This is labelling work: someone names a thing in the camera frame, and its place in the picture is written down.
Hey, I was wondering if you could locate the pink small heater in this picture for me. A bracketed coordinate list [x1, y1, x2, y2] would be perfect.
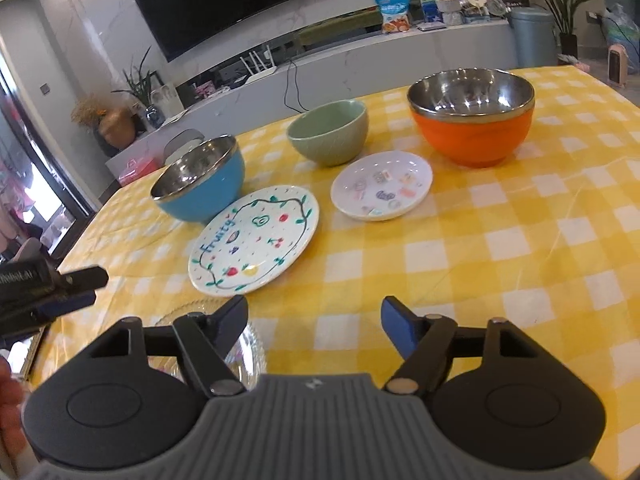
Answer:
[608, 44, 628, 87]

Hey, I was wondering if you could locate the blue steel bowl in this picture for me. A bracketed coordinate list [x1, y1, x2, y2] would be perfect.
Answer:
[150, 136, 245, 224]

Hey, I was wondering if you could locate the blue glass vase plant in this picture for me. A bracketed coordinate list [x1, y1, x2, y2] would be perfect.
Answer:
[113, 48, 166, 129]

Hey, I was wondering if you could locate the grey blue trash bin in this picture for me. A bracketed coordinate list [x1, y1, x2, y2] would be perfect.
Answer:
[509, 6, 558, 68]

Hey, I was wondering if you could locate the black power cable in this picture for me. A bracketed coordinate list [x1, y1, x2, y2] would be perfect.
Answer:
[283, 57, 309, 115]

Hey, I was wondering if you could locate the blue snack bag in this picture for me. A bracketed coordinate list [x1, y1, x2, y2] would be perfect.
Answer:
[374, 0, 411, 34]

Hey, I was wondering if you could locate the brown ceramic vase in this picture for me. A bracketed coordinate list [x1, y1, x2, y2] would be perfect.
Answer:
[99, 108, 136, 150]

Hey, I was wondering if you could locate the yellow checkered tablecloth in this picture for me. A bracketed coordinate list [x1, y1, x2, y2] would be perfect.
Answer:
[22, 67, 639, 479]

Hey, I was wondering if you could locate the white wifi router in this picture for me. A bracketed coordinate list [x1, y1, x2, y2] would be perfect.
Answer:
[240, 46, 277, 84]

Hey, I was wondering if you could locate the white tv console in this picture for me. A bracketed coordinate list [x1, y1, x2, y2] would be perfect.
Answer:
[105, 21, 518, 177]

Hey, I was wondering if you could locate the white fruity painted plate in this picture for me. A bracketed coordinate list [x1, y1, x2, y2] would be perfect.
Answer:
[188, 184, 320, 298]

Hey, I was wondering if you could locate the green ceramic bowl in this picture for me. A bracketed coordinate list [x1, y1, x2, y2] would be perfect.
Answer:
[286, 100, 369, 167]

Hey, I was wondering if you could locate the person left hand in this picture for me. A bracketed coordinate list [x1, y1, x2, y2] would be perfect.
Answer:
[0, 358, 27, 460]

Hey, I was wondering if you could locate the pink plastic box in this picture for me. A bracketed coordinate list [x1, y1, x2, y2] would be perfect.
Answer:
[118, 156, 160, 188]

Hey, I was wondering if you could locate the potted snake plant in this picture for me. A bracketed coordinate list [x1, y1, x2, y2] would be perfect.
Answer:
[508, 0, 599, 59]

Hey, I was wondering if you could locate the orange steel bowl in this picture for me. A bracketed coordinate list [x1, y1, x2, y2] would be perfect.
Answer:
[407, 67, 536, 168]

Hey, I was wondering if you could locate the blue water bottle bag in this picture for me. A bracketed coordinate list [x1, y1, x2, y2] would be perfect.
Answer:
[602, 3, 639, 74]

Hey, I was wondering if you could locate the clear glass patterned plate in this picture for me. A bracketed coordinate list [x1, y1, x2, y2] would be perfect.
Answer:
[149, 298, 267, 390]

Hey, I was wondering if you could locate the small white sticker plate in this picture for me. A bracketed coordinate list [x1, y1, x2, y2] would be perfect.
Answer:
[330, 151, 434, 221]

